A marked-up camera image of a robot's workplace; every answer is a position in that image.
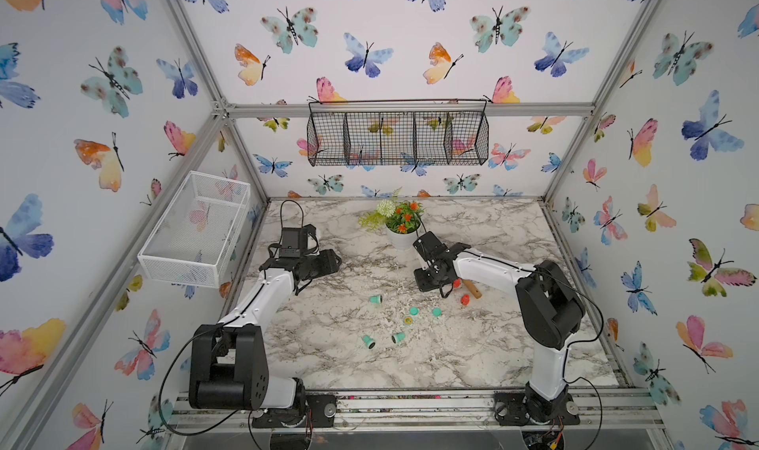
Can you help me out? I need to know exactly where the white mesh wall basket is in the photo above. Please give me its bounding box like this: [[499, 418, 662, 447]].
[[138, 171, 251, 288]]

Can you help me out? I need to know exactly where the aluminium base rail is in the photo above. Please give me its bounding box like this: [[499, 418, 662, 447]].
[[171, 389, 665, 433]]

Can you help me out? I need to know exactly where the white pot with flowers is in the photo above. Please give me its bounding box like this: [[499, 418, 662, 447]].
[[358, 188, 425, 250]]

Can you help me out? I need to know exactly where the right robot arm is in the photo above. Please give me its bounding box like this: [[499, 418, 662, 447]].
[[413, 232, 586, 426]]

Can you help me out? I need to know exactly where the green stamp apart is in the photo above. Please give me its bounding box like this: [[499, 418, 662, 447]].
[[363, 335, 376, 349]]

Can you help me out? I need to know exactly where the green garden fork wooden handle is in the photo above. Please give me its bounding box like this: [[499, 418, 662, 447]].
[[463, 279, 482, 299]]

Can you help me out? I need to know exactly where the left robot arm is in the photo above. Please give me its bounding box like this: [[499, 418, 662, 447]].
[[184, 224, 342, 437]]

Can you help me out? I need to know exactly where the black wire wall basket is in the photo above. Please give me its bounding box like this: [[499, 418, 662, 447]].
[[304, 100, 490, 168]]

